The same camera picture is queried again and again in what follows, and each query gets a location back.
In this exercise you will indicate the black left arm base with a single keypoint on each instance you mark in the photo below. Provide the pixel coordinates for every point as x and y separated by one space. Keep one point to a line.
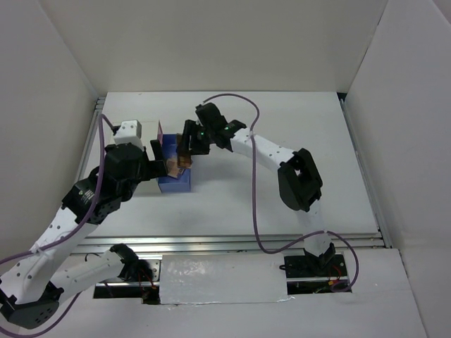
142 284

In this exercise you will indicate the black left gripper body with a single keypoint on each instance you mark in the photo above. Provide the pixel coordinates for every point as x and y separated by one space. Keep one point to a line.
127 191

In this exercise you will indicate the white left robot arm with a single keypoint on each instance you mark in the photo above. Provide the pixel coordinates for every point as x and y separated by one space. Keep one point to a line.
34 288

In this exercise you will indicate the aluminium frame rail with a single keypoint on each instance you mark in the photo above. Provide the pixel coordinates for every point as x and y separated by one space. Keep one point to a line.
208 244

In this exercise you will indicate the purple blue drawer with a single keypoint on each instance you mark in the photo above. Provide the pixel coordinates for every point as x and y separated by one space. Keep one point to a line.
178 180

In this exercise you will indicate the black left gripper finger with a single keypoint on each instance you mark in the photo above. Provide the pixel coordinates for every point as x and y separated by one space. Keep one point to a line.
157 150
155 169

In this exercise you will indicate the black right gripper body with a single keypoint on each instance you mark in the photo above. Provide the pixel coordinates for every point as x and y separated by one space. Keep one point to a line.
201 138

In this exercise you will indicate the long brown eyeshadow palette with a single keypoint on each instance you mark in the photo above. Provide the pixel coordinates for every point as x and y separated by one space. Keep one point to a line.
184 160

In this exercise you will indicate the pink drawer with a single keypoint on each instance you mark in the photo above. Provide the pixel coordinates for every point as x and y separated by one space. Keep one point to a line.
160 133

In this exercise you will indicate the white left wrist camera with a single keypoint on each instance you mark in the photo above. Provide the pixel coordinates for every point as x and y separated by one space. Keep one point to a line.
128 132

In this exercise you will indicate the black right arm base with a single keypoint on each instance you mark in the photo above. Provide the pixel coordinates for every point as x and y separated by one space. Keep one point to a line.
301 268

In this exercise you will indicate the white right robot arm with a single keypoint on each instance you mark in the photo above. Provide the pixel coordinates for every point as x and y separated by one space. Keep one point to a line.
299 181

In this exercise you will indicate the square blush palette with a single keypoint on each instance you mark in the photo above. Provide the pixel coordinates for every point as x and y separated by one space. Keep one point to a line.
173 169

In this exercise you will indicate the white drawer cabinet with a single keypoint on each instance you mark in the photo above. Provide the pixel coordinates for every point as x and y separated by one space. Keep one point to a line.
149 132

